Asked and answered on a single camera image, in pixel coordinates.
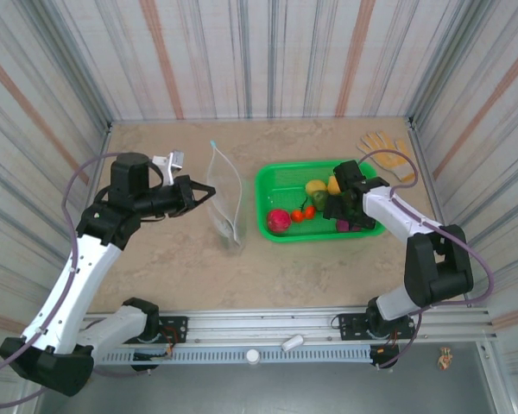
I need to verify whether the pink-red toy fruit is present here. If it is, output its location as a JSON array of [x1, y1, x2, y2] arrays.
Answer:
[[265, 209, 293, 234]]

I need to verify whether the aluminium mounting rail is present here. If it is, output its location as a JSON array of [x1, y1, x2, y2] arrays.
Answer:
[[79, 304, 500, 348]]

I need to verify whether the slotted grey cable duct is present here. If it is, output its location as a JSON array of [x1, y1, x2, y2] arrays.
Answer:
[[92, 347, 375, 367]]

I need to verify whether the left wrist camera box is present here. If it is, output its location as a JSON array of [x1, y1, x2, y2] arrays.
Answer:
[[151, 149, 186, 186]]

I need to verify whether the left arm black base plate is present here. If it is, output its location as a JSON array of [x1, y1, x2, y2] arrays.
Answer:
[[124, 316, 189, 345]]

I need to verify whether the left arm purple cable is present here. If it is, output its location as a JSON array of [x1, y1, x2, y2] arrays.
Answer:
[[0, 153, 122, 409]]

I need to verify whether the clear zip-top bag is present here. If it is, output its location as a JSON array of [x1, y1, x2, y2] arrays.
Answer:
[[205, 138, 248, 255]]

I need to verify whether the yellow-palmed work glove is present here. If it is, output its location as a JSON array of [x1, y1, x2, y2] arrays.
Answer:
[[356, 131, 418, 182]]

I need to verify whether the green plastic basket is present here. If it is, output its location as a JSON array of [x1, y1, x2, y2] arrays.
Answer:
[[254, 160, 389, 245]]

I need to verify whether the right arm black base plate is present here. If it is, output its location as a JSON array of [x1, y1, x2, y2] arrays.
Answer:
[[338, 310, 417, 342]]

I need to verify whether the small colourful figurine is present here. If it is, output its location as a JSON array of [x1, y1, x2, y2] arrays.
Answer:
[[435, 347, 454, 372]]

